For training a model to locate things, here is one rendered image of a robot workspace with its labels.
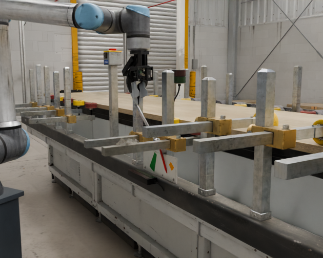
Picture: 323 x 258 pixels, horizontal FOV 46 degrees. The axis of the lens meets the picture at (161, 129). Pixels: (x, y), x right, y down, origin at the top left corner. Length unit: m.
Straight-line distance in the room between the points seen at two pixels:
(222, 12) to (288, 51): 2.55
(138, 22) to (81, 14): 0.22
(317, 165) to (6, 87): 1.40
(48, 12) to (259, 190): 0.96
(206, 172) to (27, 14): 0.88
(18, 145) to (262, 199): 1.15
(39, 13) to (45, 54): 7.73
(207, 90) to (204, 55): 10.06
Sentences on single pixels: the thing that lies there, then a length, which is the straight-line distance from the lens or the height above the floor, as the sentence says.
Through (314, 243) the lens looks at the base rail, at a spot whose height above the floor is 0.70.
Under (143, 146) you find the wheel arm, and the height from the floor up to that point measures 0.85.
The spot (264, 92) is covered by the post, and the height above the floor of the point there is 1.07.
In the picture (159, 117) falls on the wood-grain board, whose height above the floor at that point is 0.89.
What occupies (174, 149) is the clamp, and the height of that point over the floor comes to 0.83.
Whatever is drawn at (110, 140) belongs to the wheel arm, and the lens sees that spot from 1.59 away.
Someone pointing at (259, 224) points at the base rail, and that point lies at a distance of 1.12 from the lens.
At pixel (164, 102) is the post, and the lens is 1.46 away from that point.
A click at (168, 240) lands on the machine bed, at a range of 2.10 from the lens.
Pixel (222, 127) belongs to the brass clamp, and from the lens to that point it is 1.20.
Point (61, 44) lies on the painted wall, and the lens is 9.36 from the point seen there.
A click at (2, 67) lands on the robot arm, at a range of 1.81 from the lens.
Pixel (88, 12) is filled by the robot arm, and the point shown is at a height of 1.33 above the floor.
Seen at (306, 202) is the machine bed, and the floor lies 0.71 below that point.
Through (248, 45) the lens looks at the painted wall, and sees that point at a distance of 11.48.
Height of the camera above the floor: 1.12
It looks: 9 degrees down
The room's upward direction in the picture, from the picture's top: straight up
